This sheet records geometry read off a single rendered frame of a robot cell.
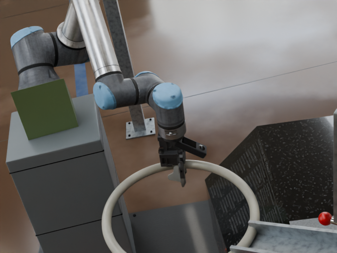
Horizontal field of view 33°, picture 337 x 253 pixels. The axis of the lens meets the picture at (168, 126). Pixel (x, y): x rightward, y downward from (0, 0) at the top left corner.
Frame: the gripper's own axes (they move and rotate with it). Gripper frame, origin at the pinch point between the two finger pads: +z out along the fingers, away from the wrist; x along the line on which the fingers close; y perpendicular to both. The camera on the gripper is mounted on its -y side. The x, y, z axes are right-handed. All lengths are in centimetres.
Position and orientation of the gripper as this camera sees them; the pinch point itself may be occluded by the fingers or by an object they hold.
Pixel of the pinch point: (185, 178)
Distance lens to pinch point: 197.3
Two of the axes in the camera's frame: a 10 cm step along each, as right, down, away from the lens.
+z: 1.1, 8.0, 5.9
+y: -9.9, 0.5, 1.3
